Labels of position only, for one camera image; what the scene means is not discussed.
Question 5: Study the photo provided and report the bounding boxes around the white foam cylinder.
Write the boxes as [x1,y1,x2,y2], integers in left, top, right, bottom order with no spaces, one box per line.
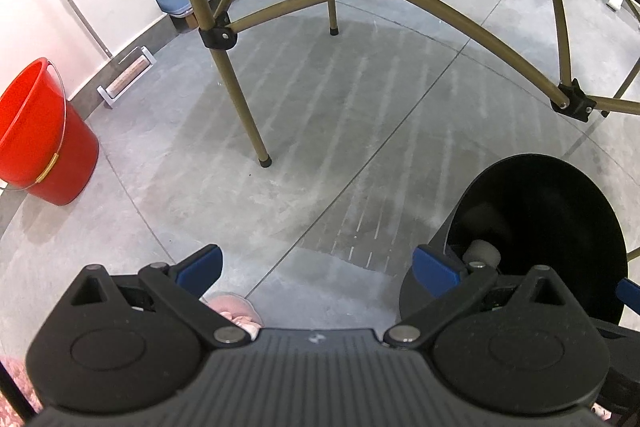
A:
[462,239,501,269]

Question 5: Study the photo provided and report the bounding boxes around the pink fluffy slipper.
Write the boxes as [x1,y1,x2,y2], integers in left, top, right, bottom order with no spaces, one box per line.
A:
[207,293,264,340]

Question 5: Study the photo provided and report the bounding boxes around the black round trash bin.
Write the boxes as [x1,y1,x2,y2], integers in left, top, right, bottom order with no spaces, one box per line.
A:
[399,154,628,323]

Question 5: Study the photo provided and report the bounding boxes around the white floor squeegee mop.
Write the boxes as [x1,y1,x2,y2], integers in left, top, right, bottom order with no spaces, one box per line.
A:
[53,0,167,115]

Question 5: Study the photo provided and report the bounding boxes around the red plastic bucket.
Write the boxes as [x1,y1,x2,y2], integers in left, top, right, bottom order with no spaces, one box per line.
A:
[0,57,99,206]

